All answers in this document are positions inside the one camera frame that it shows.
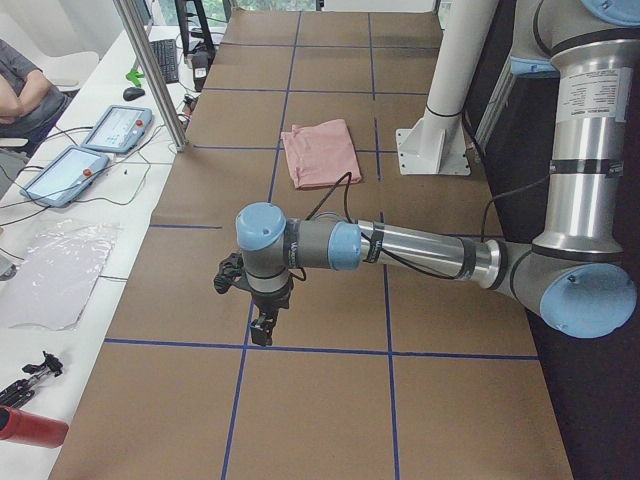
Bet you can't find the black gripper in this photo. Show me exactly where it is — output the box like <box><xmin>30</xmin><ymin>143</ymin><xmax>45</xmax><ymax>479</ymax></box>
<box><xmin>213</xmin><ymin>253</ymin><xmax>293</xmax><ymax>346</ymax></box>

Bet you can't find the pink Snoopy t-shirt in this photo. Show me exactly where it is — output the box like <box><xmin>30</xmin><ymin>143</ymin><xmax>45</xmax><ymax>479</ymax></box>
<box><xmin>281</xmin><ymin>119</ymin><xmax>362</xmax><ymax>189</ymax></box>

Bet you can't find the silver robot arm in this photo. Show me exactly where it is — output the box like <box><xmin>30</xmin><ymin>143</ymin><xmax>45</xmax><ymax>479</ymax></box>
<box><xmin>213</xmin><ymin>1</ymin><xmax>639</xmax><ymax>346</ymax></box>

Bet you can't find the clear plastic bag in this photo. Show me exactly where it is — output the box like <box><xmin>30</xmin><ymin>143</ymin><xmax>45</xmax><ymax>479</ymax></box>
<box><xmin>1</xmin><ymin>219</ymin><xmax>121</xmax><ymax>331</ymax></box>

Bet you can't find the upper teach pendant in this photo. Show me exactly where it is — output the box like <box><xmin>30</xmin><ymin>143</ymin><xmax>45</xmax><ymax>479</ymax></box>
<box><xmin>81</xmin><ymin>105</ymin><xmax>153</xmax><ymax>154</ymax></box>

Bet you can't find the teach pendant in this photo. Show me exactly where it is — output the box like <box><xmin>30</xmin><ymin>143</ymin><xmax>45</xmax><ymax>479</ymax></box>
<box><xmin>20</xmin><ymin>146</ymin><xmax>109</xmax><ymax>208</ymax></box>
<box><xmin>81</xmin><ymin>105</ymin><xmax>153</xmax><ymax>154</ymax></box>

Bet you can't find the lower teach pendant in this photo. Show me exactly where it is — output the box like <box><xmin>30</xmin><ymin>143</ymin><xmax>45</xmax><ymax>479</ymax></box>
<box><xmin>20</xmin><ymin>146</ymin><xmax>109</xmax><ymax>208</ymax></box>

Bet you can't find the black small tripod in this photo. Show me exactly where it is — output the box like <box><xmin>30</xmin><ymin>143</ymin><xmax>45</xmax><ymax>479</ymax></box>
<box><xmin>1</xmin><ymin>351</ymin><xmax>63</xmax><ymax>409</ymax></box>

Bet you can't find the black computer mouse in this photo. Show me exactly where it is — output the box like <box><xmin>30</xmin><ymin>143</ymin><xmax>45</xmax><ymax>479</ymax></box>
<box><xmin>122</xmin><ymin>87</ymin><xmax>146</xmax><ymax>102</ymax></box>

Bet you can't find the red bottle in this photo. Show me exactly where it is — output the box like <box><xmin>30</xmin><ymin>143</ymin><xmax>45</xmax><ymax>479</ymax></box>
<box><xmin>1</xmin><ymin>406</ymin><xmax>69</xmax><ymax>449</ymax></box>

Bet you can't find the black keyboard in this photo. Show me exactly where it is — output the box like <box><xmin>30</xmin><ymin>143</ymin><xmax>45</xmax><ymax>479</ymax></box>
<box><xmin>149</xmin><ymin>39</ymin><xmax>179</xmax><ymax>84</ymax></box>

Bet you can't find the seated person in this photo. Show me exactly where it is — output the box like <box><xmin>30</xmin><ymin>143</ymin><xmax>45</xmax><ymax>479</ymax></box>
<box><xmin>1</xmin><ymin>40</ymin><xmax>71</xmax><ymax>157</ymax></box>

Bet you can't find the black table cable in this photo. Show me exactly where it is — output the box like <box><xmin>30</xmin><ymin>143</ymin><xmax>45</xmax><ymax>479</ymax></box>
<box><xmin>0</xmin><ymin>124</ymin><xmax>176</xmax><ymax>236</ymax></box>

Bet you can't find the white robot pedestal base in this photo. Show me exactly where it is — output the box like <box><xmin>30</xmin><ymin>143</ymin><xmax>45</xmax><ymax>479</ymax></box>
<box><xmin>396</xmin><ymin>0</ymin><xmax>498</xmax><ymax>176</ymax></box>

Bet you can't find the aluminium frame post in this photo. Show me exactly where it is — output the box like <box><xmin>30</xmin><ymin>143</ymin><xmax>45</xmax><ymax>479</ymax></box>
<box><xmin>113</xmin><ymin>0</ymin><xmax>187</xmax><ymax>152</ymax></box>

